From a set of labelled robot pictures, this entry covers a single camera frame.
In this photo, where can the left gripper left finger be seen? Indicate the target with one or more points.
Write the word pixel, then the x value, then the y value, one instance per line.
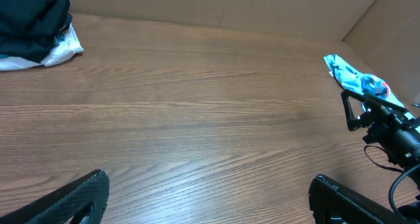
pixel 81 201

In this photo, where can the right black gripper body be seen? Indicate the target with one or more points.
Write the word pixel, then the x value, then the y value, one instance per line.
pixel 398 137

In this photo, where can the light blue garment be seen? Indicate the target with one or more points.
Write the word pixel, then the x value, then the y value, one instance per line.
pixel 351 79

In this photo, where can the folded white cloth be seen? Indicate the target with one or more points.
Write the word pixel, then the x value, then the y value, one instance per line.
pixel 68 46

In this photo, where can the black t-shirt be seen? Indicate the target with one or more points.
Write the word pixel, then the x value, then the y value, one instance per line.
pixel 29 27

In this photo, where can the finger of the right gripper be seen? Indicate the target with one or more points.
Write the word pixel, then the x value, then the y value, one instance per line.
pixel 385 103
pixel 371 118

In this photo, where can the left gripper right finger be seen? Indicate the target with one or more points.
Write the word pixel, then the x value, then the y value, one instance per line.
pixel 332 202

